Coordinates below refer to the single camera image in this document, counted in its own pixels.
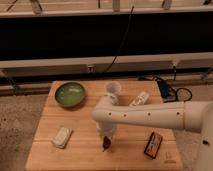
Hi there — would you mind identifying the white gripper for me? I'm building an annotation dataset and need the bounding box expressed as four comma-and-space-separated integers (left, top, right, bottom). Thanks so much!
96, 122, 117, 138

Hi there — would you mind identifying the red pepper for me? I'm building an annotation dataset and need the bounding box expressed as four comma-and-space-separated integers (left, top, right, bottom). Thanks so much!
102, 136, 111, 150

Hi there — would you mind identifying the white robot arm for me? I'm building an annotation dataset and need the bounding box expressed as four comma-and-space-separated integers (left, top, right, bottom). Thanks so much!
92, 95, 213, 171

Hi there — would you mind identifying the translucent plastic cup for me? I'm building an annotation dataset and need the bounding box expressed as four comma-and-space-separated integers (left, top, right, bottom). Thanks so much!
105, 81, 121, 96

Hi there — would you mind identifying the wooden cutting board table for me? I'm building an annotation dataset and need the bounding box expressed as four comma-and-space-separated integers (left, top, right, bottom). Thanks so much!
25, 81, 183, 171

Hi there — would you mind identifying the green bowl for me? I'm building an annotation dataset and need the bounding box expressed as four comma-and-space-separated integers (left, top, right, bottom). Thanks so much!
55, 82, 86, 107

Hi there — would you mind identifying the red and black box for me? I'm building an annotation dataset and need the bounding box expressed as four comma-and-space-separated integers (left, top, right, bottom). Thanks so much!
144, 132, 163, 159

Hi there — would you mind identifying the white shelf rail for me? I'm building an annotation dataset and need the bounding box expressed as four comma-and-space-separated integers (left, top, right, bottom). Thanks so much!
0, 52, 213, 77

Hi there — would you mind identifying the black hanging cable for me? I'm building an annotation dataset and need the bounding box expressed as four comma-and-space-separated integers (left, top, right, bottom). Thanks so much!
104, 4, 136, 73

